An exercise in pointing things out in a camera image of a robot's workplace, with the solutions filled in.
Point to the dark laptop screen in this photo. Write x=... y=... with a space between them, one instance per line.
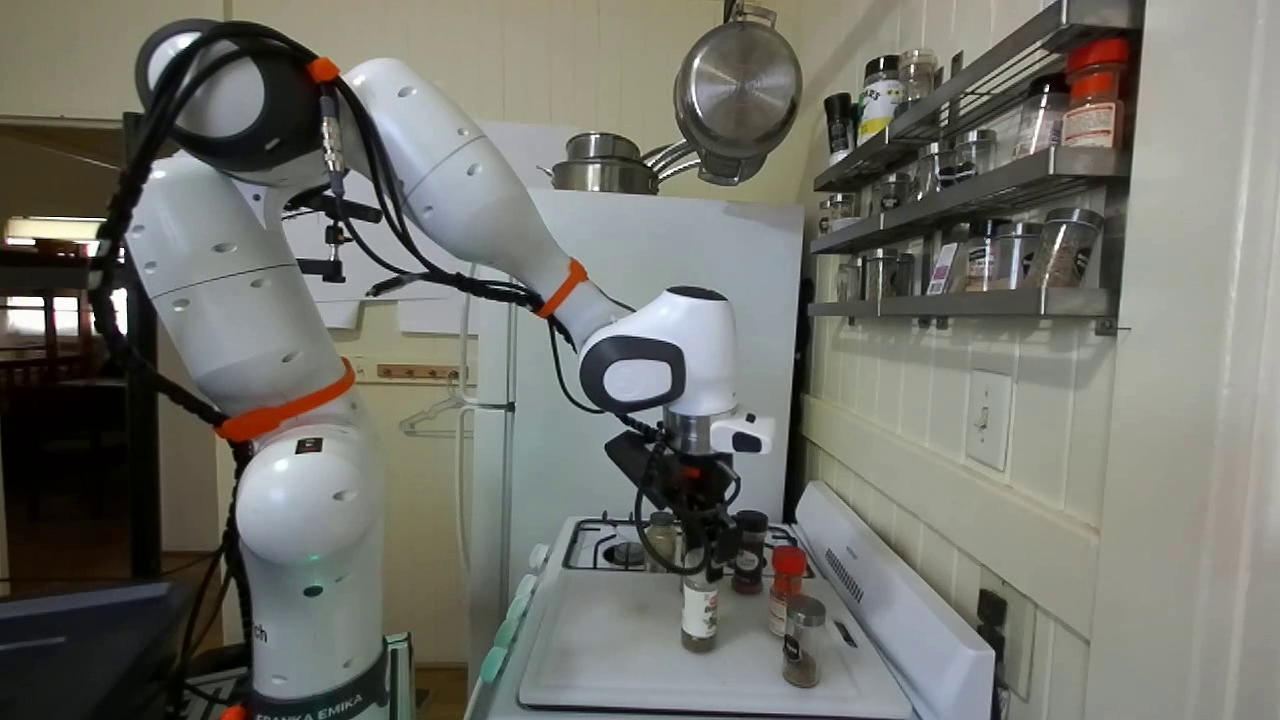
x=82 y=653

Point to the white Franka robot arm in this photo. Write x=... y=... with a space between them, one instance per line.
x=306 y=535

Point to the red lid spice bottle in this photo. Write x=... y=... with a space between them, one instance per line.
x=789 y=572

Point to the small clear spice bottle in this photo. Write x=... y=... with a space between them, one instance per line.
x=659 y=547

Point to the red lid rack jar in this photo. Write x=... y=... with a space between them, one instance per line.
x=1096 y=93

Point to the metal wall spice rack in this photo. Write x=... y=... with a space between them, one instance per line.
x=987 y=187

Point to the white label spice bottle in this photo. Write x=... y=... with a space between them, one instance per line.
x=698 y=619

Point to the white kitchen stove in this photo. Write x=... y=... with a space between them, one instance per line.
x=907 y=625

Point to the white wall outlet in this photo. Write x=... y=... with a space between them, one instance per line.
x=991 y=420

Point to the black lid spice bottle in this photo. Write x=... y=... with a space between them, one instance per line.
x=752 y=560

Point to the black wall outlet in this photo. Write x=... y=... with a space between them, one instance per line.
x=993 y=625

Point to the hanging stainless steel pan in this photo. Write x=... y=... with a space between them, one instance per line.
x=739 y=84

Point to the black stove burner grate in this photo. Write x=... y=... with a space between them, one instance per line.
x=603 y=535

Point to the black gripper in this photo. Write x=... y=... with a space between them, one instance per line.
x=695 y=490

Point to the white refrigerator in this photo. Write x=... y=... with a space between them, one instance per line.
x=535 y=441

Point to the small wooden wall strip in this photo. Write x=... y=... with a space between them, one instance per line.
x=416 y=374

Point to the black vertical stand pole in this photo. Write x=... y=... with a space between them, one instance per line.
x=146 y=465

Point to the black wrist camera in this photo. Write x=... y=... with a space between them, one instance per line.
x=639 y=465

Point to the dark rack jar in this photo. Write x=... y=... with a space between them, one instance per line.
x=837 y=124

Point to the white label rack jar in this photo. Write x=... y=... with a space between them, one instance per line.
x=877 y=102

